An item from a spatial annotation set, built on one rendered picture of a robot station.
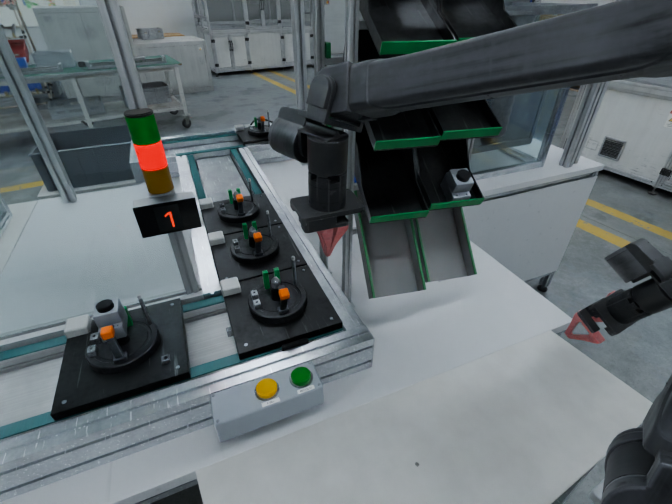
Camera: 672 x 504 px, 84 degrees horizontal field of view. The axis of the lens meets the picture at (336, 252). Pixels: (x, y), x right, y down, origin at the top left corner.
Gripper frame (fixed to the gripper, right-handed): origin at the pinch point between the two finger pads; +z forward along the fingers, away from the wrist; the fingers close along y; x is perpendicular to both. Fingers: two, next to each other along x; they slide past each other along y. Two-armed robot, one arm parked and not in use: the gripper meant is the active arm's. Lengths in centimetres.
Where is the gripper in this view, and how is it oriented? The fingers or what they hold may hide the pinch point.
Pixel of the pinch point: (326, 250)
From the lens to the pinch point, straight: 62.3
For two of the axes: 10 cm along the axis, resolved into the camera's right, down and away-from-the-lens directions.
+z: -0.2, 8.0, 6.0
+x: 3.8, 5.6, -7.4
